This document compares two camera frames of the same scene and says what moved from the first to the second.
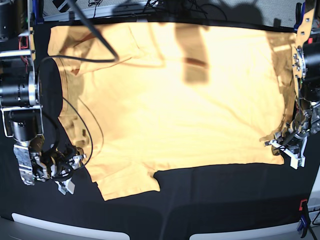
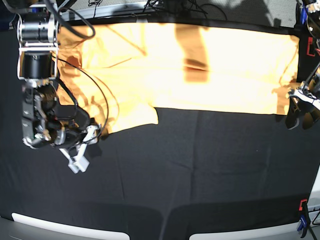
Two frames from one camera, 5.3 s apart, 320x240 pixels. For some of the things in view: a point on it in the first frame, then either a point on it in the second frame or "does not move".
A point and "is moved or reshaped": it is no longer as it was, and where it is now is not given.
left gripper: x=56 y=163 to x=46 y=120
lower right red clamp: x=305 y=217 does not move
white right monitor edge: x=287 y=232 does not move
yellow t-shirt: x=140 y=98 is moved or reshaped
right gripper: x=307 y=123 to x=315 y=75
